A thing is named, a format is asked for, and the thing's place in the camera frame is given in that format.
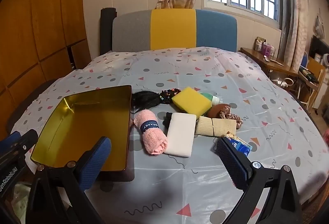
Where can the black wig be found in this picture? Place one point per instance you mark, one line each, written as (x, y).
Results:
(145, 101)

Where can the wooden bedside table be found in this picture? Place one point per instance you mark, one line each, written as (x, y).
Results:
(259, 58)

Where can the white round container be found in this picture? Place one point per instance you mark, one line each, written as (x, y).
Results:
(281, 83)

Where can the black appliance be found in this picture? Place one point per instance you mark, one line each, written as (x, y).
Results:
(318, 46)

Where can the blue tissue pack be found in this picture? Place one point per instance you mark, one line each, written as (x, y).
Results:
(241, 146)

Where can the satin pink brown scrunchie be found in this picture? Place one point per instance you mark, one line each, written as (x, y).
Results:
(232, 117)

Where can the gold tin box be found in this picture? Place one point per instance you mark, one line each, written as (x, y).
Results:
(84, 123)

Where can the yellow sponge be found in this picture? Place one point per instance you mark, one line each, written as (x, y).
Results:
(192, 100)

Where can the white sponge block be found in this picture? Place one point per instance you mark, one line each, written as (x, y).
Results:
(180, 134)

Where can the printed bed sheet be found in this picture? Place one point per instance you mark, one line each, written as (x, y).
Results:
(200, 69)

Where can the wooden wardrobe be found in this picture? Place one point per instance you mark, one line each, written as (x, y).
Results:
(38, 20)

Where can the clear plastic bag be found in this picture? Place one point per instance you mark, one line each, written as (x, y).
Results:
(20, 203)

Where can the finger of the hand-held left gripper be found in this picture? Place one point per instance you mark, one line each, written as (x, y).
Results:
(25, 143)
(9, 140)

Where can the pink blanket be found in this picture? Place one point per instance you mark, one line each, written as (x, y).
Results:
(327, 135)

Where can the small cardboard box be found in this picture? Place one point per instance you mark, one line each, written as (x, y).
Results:
(259, 43)

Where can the grey sheer curtain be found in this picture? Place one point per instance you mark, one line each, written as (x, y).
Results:
(293, 20)

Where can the brown round powder puff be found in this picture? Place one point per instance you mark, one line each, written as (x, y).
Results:
(214, 110)

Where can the purple box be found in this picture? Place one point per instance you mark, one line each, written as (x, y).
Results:
(268, 49)

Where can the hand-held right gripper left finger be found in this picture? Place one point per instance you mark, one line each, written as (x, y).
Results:
(93, 164)

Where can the white hanging bag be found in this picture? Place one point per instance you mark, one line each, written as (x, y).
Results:
(319, 28)

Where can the grey yellow blue headboard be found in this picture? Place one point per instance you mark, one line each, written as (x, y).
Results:
(172, 29)

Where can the green capped white bottle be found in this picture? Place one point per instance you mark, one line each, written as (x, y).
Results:
(210, 97)

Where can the pink towel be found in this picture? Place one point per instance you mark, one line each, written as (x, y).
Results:
(153, 141)

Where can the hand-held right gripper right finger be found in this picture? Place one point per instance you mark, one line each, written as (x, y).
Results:
(232, 162)

